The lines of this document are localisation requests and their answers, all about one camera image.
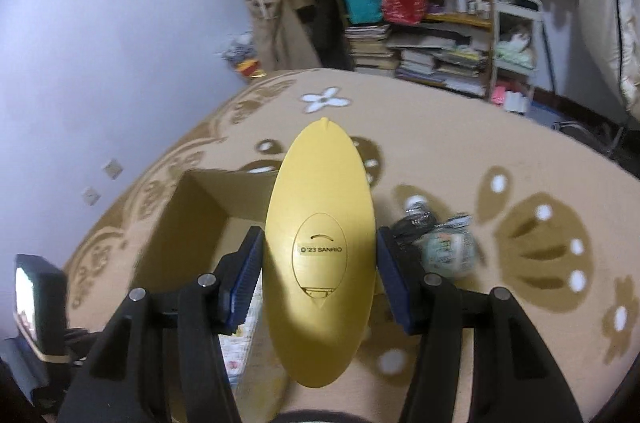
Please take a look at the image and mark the white remote control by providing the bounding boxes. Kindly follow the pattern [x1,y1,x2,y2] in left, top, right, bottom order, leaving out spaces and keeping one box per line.
[219,273,264,393]

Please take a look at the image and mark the brown cardboard box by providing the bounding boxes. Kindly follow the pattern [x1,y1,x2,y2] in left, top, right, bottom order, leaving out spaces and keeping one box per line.
[130,169,288,422]

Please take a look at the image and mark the yellow oval device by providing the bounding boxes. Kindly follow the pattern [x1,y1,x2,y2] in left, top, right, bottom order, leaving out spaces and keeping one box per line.
[262,118,376,388]

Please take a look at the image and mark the beige floral carpet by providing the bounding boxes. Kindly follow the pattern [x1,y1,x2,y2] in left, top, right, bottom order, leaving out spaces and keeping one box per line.
[66,69,639,422]

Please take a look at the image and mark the colourful toy pile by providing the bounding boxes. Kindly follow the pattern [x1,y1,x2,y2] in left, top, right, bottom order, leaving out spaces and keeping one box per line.
[221,32,266,81]

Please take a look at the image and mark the white metal cart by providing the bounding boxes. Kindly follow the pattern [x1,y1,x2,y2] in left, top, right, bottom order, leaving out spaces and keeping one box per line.
[489,0,542,116]

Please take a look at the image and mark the wooden bookshelf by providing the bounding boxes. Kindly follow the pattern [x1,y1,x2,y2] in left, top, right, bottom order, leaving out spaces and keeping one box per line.
[337,0,494,99]

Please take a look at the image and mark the lower wall socket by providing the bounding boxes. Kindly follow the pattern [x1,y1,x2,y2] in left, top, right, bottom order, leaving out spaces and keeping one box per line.
[81,187,101,206]

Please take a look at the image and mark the wall socket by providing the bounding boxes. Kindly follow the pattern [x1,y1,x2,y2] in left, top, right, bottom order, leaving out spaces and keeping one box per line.
[81,187,101,206]
[102,159,124,180]

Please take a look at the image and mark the upper wall socket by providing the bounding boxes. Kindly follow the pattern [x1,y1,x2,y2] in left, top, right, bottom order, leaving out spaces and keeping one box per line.
[102,159,124,180]

